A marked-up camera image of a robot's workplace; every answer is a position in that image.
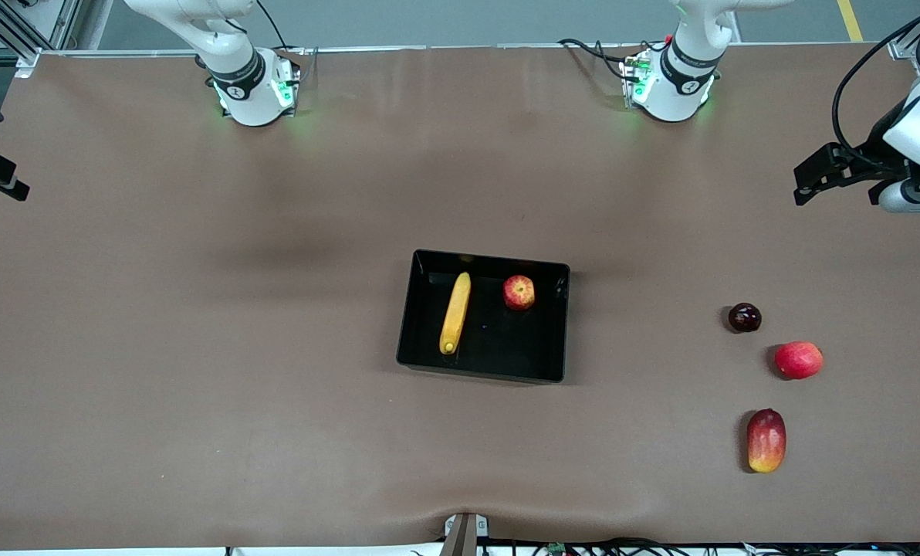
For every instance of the black plastic box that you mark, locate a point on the black plastic box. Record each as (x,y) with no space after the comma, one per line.
(506,347)

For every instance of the dark purple plum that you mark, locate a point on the dark purple plum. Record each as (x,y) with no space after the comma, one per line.
(745,317)

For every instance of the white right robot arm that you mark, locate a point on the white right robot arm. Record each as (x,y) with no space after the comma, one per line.
(244,85)

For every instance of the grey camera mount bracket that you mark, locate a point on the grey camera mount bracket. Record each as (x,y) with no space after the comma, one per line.
(465,534)

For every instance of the plain red apple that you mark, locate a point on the plain red apple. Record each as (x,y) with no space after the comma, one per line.
(799,360)

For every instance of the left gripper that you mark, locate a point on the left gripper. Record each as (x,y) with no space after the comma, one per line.
(874,152)

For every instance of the yellow banana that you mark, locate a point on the yellow banana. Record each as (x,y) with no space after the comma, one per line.
(455,313)

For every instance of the red-yellow mango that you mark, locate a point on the red-yellow mango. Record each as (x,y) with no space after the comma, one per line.
(766,441)

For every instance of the small striped red-yellow apple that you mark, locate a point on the small striped red-yellow apple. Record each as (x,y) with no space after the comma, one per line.
(519,293)

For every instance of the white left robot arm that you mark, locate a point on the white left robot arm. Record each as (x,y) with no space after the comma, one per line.
(672,85)

